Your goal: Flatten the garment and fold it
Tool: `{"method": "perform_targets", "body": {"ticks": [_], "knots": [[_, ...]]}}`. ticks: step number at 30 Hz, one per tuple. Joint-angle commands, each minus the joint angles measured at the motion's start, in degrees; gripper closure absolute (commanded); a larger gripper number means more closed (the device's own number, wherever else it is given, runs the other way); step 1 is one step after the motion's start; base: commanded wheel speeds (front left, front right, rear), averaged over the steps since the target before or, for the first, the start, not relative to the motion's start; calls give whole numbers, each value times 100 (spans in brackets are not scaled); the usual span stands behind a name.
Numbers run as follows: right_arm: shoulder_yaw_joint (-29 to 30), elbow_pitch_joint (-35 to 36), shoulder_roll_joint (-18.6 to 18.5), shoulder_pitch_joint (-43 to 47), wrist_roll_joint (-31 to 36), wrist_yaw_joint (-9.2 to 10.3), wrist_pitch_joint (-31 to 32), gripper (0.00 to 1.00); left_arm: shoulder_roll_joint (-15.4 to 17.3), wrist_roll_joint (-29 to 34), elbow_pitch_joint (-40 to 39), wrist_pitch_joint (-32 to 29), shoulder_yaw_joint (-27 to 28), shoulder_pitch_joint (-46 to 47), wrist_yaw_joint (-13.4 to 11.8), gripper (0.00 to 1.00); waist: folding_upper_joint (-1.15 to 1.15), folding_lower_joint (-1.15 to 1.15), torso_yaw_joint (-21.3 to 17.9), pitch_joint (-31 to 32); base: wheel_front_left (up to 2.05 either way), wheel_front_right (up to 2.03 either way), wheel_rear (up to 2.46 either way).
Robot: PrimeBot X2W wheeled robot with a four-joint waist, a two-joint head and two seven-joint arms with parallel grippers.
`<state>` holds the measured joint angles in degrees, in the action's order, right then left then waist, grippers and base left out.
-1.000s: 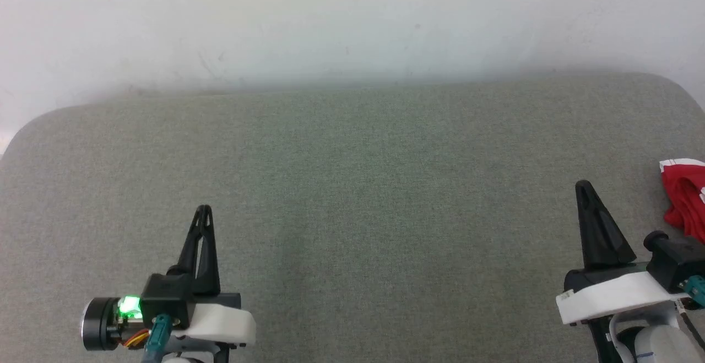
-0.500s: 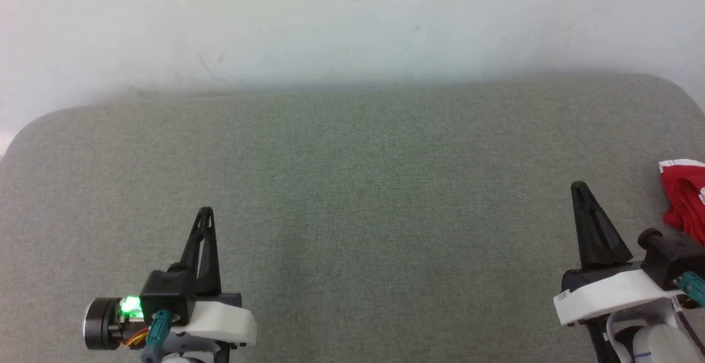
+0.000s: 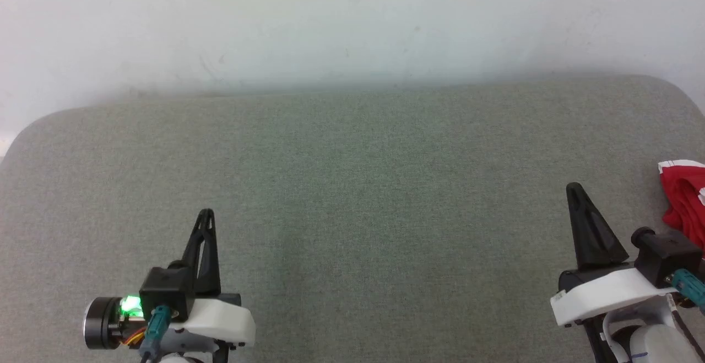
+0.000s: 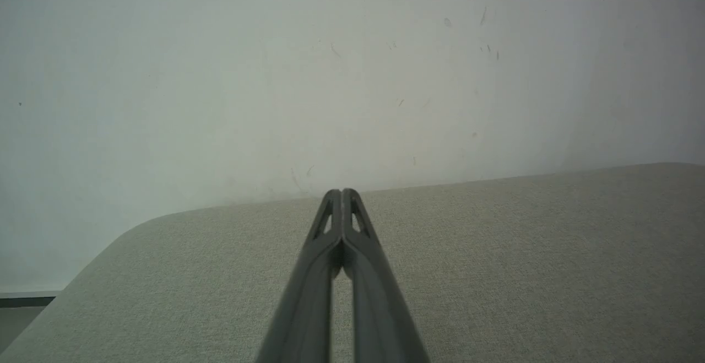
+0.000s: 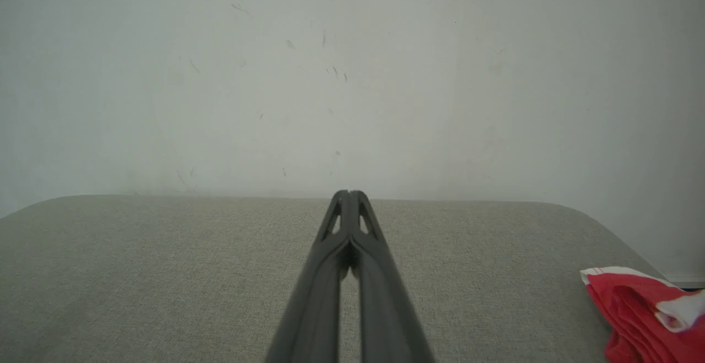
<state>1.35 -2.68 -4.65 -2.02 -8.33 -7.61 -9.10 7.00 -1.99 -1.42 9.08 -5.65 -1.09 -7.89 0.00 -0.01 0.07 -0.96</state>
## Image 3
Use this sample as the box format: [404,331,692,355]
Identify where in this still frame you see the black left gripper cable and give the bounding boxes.
[138,305,172,363]

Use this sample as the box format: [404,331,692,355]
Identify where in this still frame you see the grey fabric sofa seat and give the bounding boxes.
[0,74,705,363]

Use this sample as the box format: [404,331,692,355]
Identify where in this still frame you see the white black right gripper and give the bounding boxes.
[550,183,670,328]

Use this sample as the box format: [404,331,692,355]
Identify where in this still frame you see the red garment with white trim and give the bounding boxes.
[658,159,705,254]

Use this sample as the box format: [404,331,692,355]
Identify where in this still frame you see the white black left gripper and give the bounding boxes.
[83,209,257,351]

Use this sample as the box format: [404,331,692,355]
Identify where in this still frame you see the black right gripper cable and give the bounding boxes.
[665,268,705,353]

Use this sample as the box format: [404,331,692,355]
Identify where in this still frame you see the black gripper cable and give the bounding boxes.
[665,268,705,353]
[138,305,172,363]

